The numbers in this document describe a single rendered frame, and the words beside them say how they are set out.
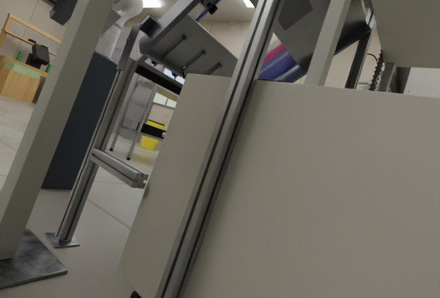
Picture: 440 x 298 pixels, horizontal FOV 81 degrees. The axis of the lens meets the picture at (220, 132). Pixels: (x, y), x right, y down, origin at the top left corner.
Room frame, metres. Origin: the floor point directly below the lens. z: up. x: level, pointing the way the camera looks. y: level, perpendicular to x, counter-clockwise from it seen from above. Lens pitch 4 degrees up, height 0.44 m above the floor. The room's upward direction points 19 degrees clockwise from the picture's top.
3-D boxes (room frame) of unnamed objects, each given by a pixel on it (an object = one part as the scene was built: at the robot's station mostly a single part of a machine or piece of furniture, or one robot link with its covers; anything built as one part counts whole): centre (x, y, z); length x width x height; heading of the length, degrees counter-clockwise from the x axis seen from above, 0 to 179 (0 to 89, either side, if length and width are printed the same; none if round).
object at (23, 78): (7.23, 5.54, 1.05); 1.62 x 1.50 x 2.10; 149
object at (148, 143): (5.48, 1.36, 0.29); 0.39 x 0.37 x 0.58; 59
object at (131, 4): (1.38, 0.73, 1.00); 0.19 x 0.12 x 0.24; 139
